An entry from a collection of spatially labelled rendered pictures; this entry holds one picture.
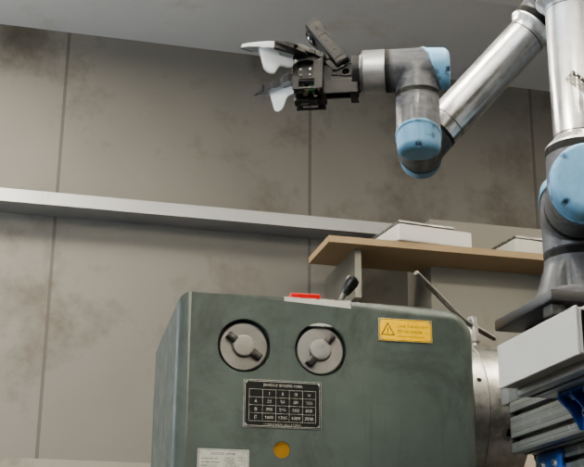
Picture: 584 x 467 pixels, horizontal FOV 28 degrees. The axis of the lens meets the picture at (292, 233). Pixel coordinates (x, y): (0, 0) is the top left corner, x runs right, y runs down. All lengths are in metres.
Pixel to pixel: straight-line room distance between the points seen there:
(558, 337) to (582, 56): 0.54
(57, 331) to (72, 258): 0.35
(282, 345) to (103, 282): 3.15
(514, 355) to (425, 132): 0.40
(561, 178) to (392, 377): 0.60
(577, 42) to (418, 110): 0.29
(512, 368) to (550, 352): 0.13
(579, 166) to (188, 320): 0.80
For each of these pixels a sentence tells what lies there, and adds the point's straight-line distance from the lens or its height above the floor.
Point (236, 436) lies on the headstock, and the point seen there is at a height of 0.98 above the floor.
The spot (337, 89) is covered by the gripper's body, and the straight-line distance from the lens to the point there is 2.00.
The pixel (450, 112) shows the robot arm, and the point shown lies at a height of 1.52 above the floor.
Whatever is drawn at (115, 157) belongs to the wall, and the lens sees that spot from 5.54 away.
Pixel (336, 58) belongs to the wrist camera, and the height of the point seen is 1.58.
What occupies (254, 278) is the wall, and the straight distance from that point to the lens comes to 5.46.
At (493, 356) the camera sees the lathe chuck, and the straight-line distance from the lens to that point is 2.53.
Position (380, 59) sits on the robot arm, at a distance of 2.00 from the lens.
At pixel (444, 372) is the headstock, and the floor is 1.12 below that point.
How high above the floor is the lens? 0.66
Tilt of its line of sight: 18 degrees up
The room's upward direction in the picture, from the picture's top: 1 degrees clockwise
